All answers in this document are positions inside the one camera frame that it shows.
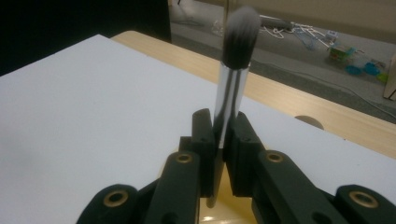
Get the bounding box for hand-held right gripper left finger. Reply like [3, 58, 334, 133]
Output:
[178, 107, 217, 199]

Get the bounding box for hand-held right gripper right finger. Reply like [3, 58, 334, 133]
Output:
[224, 111, 265, 198]

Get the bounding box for black makeup brush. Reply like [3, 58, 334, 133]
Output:
[205, 6, 262, 209]

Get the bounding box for white board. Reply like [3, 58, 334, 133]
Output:
[0, 34, 396, 224]

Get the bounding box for clear plastic bag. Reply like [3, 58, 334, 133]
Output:
[211, 19, 228, 37]

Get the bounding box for light blue hangers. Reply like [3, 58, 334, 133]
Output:
[291, 25, 332, 51]

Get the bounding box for colourful plastic toys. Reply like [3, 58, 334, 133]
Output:
[328, 31, 390, 84]

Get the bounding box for white rope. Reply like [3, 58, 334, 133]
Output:
[261, 23, 287, 40]

